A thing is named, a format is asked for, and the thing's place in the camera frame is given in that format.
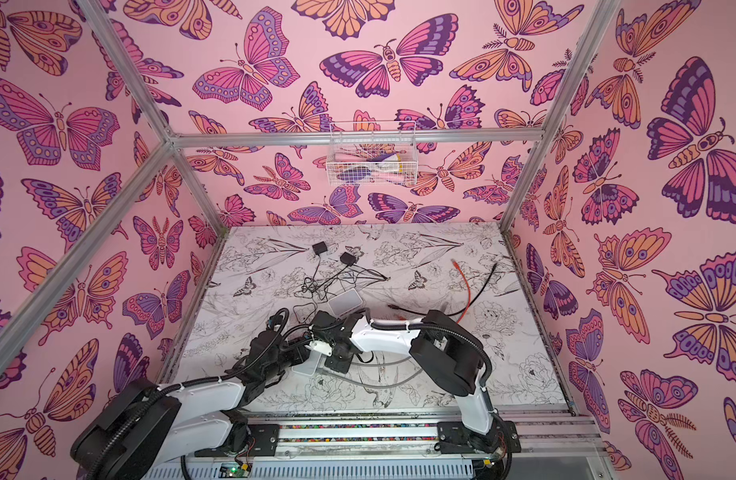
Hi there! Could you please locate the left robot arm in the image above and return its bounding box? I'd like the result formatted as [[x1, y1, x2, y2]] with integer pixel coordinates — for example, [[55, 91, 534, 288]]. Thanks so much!
[[70, 308, 308, 479]]

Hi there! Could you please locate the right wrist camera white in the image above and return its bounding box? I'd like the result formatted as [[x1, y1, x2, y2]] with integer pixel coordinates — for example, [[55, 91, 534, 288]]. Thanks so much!
[[307, 339, 333, 357]]

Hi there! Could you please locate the aluminium frame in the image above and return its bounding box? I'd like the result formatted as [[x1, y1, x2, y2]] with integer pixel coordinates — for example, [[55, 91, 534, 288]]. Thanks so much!
[[0, 1, 620, 374]]

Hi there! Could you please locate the white wire basket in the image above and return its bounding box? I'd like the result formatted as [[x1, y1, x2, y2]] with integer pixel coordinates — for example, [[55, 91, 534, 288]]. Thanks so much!
[[324, 120, 419, 187]]

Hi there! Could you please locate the black power cable with plug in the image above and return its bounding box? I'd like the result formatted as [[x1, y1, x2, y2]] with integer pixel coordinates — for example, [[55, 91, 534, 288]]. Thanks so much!
[[286, 266, 388, 328]]

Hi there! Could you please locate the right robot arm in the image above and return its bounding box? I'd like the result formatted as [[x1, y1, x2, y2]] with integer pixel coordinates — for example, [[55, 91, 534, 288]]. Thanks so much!
[[309, 309, 521, 459]]

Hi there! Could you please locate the red ethernet cable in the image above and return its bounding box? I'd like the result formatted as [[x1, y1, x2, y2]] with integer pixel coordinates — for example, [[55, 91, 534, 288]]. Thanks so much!
[[450, 259, 472, 325]]

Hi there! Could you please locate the black adapter cable tangled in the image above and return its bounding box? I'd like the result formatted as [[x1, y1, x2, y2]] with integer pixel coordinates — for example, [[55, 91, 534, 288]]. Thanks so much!
[[299, 254, 346, 302]]

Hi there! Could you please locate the black power adapter near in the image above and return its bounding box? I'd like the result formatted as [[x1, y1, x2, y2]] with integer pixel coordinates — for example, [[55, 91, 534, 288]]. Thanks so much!
[[340, 252, 357, 267]]

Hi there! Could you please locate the black power adapter far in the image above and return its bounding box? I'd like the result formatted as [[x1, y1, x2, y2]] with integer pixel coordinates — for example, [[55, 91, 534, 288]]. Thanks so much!
[[312, 242, 328, 255]]

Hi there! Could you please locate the front aluminium rail base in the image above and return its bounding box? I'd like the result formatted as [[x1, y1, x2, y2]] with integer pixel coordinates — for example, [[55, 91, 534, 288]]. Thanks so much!
[[116, 411, 617, 479]]

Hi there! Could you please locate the black power adapter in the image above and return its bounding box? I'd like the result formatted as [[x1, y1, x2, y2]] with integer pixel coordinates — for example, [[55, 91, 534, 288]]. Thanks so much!
[[312, 242, 328, 255], [340, 252, 357, 267]]

